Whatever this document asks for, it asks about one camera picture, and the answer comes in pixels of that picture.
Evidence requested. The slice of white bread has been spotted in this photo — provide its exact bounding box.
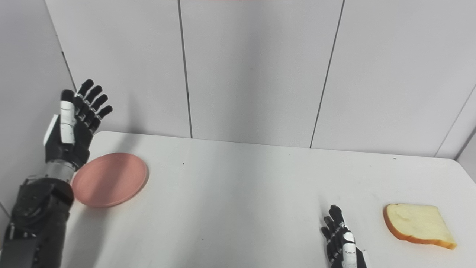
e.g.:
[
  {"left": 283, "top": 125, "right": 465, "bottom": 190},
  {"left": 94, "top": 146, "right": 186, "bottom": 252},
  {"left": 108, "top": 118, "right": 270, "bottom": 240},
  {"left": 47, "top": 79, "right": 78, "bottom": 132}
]
[{"left": 383, "top": 203, "right": 457, "bottom": 250}]

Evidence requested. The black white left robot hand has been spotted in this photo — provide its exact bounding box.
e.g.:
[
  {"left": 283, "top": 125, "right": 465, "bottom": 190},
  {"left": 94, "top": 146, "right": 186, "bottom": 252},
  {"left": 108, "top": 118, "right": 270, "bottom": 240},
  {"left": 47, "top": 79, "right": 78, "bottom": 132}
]
[{"left": 43, "top": 79, "right": 113, "bottom": 170}]

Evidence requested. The pink round plate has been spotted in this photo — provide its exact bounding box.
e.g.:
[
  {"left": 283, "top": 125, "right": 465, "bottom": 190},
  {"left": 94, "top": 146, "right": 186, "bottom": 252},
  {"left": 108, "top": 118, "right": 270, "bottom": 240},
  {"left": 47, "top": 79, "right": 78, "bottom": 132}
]
[{"left": 71, "top": 153, "right": 148, "bottom": 208}]

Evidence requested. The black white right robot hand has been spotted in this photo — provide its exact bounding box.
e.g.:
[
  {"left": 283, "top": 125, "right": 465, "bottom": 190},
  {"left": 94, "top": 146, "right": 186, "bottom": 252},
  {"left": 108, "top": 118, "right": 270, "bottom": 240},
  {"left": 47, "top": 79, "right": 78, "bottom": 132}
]
[{"left": 321, "top": 205, "right": 369, "bottom": 268}]

